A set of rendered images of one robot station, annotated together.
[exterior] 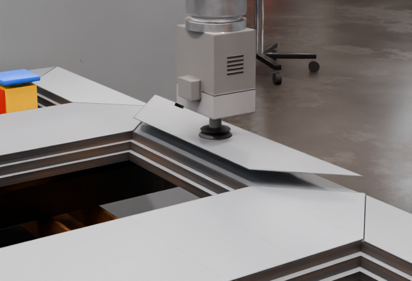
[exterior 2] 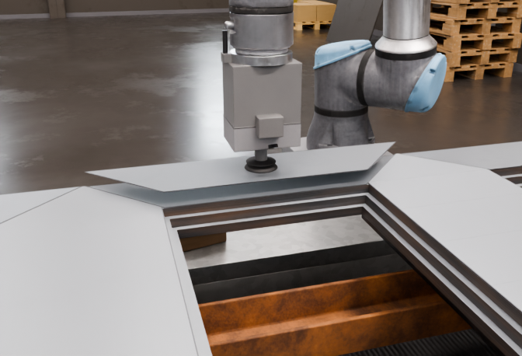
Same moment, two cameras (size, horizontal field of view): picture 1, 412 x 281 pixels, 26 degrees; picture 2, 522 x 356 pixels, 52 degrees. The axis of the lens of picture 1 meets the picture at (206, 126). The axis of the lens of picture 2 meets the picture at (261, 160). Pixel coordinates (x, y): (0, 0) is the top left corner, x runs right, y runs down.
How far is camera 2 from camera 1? 106 cm
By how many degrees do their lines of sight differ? 67
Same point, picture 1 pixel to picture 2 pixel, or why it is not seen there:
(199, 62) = (276, 96)
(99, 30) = not seen: outside the picture
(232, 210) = (427, 197)
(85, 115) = (67, 225)
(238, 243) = (502, 206)
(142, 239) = (499, 242)
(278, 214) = (437, 183)
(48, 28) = not seen: outside the picture
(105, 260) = not seen: outside the picture
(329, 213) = (437, 169)
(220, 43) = (299, 71)
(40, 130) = (97, 261)
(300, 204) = (415, 173)
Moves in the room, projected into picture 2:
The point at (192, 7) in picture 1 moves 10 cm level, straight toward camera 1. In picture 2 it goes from (274, 40) to (363, 43)
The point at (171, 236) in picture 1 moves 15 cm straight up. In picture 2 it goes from (490, 228) to (513, 92)
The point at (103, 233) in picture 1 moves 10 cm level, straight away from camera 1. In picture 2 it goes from (485, 259) to (380, 248)
